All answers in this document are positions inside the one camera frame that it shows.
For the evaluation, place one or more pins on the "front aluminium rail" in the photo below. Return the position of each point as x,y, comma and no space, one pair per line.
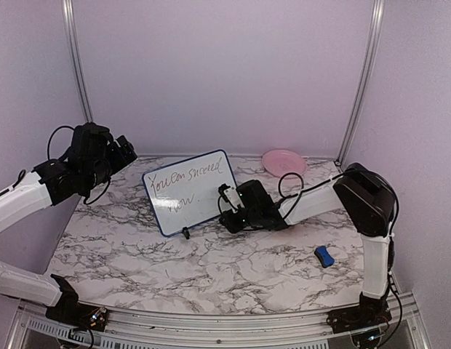
320,328

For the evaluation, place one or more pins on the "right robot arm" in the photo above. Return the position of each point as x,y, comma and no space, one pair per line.
369,200

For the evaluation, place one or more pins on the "right aluminium frame post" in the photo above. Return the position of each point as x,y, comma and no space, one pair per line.
370,54

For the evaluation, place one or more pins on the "small blue-framed whiteboard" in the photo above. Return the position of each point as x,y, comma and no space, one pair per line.
184,194

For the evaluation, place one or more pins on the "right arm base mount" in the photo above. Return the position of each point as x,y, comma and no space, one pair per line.
357,317

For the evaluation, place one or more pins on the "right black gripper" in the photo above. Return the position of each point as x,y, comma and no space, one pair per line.
231,226

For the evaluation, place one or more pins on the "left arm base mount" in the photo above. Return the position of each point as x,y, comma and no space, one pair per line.
79,315

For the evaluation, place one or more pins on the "blue whiteboard eraser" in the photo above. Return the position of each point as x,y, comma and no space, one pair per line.
324,257

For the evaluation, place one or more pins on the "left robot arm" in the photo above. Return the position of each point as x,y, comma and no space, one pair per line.
92,158

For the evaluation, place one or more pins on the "aluminium frame post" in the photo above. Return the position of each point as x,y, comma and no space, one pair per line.
78,71
370,54

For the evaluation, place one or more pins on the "left aluminium frame post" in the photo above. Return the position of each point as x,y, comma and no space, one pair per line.
78,71

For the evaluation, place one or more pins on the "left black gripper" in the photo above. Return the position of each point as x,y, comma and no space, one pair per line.
121,161

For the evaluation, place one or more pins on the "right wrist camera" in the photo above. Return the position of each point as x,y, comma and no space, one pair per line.
230,196

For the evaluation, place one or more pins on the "pink plate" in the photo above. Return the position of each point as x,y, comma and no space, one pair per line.
284,162

